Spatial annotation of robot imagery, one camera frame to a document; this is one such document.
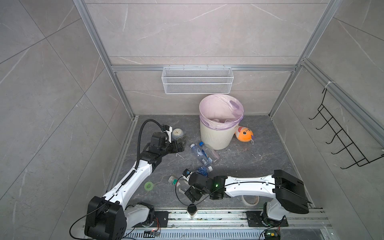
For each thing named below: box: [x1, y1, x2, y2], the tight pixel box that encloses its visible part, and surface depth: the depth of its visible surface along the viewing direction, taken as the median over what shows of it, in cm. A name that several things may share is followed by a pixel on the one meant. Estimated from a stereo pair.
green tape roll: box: [144, 181, 154, 191], surface depth 85 cm
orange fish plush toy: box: [234, 125, 255, 145], surface depth 100 cm
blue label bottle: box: [197, 165, 213, 177], surface depth 87 cm
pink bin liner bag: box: [199, 94, 244, 130], surface depth 95 cm
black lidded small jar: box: [187, 203, 198, 218], surface depth 70 cm
